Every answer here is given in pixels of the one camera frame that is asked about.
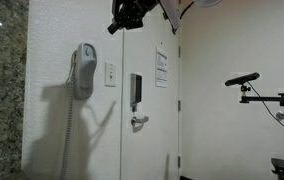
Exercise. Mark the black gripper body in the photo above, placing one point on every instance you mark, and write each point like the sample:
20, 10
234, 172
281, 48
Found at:
132, 11

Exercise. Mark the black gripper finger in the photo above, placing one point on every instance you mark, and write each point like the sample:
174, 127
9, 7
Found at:
113, 28

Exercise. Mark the grey door hinge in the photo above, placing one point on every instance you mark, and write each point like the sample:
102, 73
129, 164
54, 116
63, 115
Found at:
179, 106
179, 161
179, 51

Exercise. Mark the white paper door notice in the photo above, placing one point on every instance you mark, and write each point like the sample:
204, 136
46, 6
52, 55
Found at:
161, 68

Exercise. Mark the black electronic door lock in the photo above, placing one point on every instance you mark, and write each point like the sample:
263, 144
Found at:
135, 88

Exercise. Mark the silver key cylinder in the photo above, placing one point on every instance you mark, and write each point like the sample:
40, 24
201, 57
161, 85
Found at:
134, 108

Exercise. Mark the white door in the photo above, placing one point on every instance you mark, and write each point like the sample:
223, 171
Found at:
150, 140

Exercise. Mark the white light switch plate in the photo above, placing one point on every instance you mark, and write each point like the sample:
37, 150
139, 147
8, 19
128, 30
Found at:
110, 74

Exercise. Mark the black bar camera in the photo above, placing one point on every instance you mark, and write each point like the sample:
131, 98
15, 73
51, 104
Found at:
242, 79

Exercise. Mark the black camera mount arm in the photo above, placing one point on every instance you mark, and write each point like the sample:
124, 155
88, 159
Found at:
268, 99

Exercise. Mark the silver round wall doorstop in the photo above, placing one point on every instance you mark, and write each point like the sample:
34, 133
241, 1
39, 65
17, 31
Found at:
281, 115

